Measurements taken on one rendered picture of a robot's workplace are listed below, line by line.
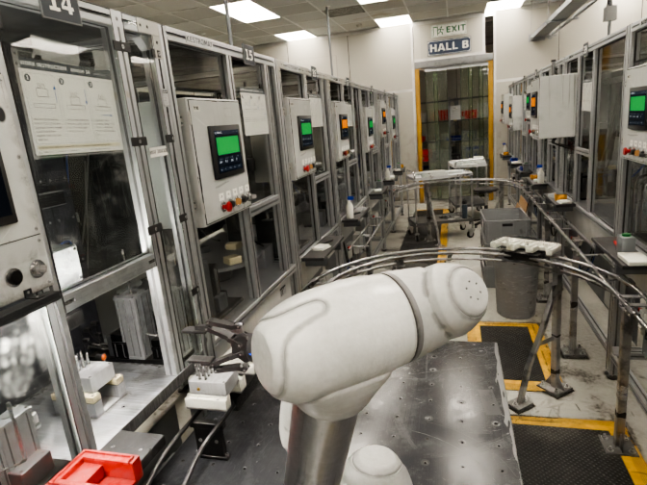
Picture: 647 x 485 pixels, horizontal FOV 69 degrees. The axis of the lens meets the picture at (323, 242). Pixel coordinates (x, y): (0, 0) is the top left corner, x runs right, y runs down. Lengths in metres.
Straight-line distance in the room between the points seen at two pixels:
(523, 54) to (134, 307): 8.44
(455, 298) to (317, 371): 0.20
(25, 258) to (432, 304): 0.88
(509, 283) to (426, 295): 3.41
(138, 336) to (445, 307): 1.33
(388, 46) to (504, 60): 2.07
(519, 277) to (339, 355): 3.50
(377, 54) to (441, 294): 8.92
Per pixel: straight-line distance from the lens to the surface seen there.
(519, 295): 4.07
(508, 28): 9.43
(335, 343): 0.56
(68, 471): 1.32
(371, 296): 0.60
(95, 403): 1.57
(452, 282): 0.63
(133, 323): 1.78
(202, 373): 1.60
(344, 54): 9.58
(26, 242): 1.20
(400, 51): 9.41
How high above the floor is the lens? 1.67
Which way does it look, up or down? 14 degrees down
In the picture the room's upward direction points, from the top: 5 degrees counter-clockwise
